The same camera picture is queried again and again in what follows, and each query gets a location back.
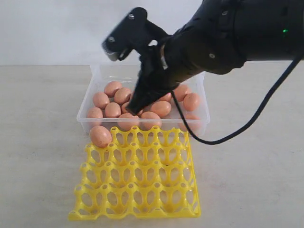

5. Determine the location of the yellow plastic egg tray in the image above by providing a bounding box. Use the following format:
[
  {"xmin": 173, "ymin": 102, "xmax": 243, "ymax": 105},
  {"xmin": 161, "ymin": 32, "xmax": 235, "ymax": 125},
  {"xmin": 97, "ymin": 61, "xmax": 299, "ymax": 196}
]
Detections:
[{"xmin": 68, "ymin": 126, "xmax": 201, "ymax": 220}]

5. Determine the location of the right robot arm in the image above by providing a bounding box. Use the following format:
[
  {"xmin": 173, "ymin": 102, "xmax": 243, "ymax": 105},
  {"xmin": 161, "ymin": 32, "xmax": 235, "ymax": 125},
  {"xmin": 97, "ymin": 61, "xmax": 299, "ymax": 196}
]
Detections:
[{"xmin": 127, "ymin": 0, "xmax": 304, "ymax": 115}]

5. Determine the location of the black cable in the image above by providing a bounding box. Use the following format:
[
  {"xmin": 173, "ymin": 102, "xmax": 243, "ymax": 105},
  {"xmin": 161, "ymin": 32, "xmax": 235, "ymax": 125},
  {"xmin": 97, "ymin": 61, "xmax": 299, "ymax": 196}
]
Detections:
[{"xmin": 171, "ymin": 56, "xmax": 302, "ymax": 145}]

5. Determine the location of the clear plastic container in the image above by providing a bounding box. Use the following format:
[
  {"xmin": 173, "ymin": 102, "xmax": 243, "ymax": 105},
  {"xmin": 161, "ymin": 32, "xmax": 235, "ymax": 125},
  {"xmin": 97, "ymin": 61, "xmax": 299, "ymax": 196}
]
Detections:
[{"xmin": 76, "ymin": 65, "xmax": 210, "ymax": 137}]

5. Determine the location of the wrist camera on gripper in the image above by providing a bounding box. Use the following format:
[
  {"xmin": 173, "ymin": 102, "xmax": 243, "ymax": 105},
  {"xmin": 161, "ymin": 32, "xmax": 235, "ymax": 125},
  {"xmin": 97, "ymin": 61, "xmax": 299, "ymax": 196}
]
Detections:
[{"xmin": 102, "ymin": 7, "xmax": 169, "ymax": 62}]

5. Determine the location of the brown egg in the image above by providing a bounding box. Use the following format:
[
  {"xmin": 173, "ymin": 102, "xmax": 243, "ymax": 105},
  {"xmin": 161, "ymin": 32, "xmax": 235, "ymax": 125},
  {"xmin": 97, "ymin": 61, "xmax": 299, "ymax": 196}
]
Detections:
[
  {"xmin": 121, "ymin": 102, "xmax": 143, "ymax": 116},
  {"xmin": 183, "ymin": 93, "xmax": 200, "ymax": 112},
  {"xmin": 150, "ymin": 101, "xmax": 171, "ymax": 118},
  {"xmin": 118, "ymin": 113, "xmax": 139, "ymax": 131},
  {"xmin": 104, "ymin": 81, "xmax": 122, "ymax": 98},
  {"xmin": 89, "ymin": 126, "xmax": 112, "ymax": 148},
  {"xmin": 158, "ymin": 93, "xmax": 171, "ymax": 102},
  {"xmin": 185, "ymin": 113, "xmax": 202, "ymax": 132},
  {"xmin": 174, "ymin": 84, "xmax": 191, "ymax": 102},
  {"xmin": 114, "ymin": 87, "xmax": 131, "ymax": 105},
  {"xmin": 93, "ymin": 92, "xmax": 110, "ymax": 109},
  {"xmin": 86, "ymin": 106, "xmax": 103, "ymax": 127},
  {"xmin": 104, "ymin": 102, "xmax": 121, "ymax": 118},
  {"xmin": 141, "ymin": 111, "xmax": 162, "ymax": 130}
]

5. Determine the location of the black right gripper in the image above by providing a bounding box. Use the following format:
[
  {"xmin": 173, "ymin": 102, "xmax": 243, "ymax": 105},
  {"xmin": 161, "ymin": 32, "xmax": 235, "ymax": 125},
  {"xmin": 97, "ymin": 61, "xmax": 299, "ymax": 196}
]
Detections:
[{"xmin": 126, "ymin": 45, "xmax": 185, "ymax": 115}]

